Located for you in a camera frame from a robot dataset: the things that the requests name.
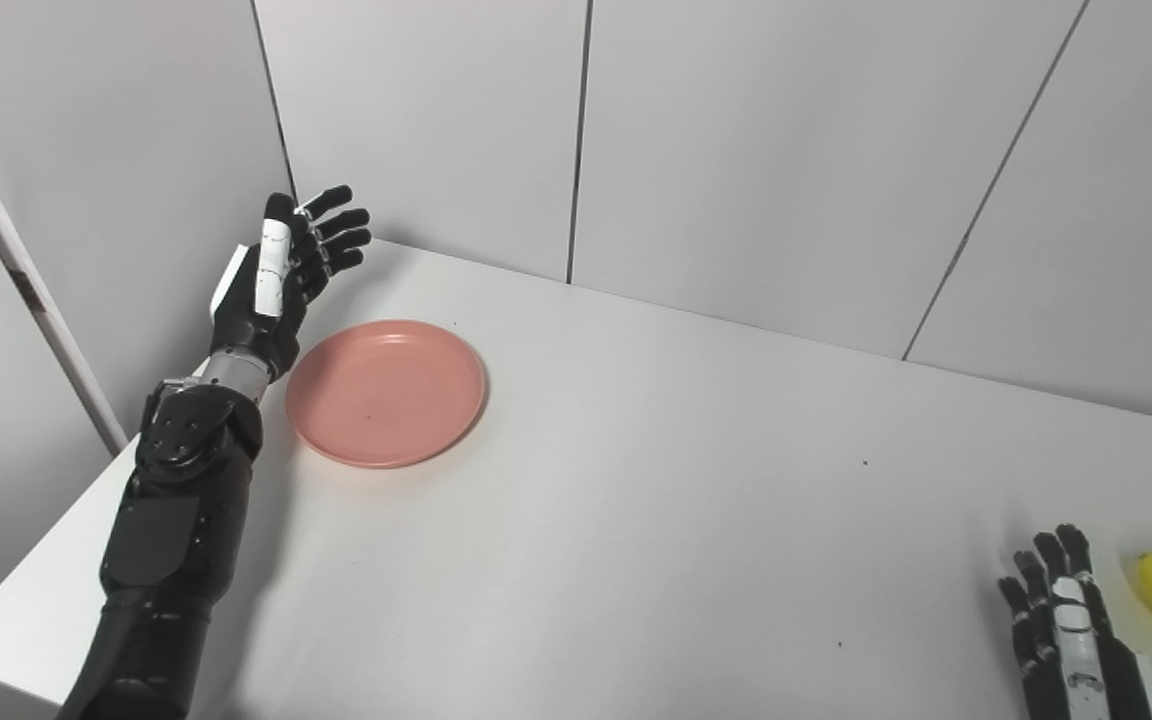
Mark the pink round plate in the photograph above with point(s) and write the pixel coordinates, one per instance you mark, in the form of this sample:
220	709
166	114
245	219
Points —
384	393

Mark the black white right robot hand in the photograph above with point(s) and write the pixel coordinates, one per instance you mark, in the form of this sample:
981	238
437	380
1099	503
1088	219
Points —
1071	650

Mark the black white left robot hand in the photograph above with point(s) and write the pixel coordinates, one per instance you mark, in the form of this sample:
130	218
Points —
261	300

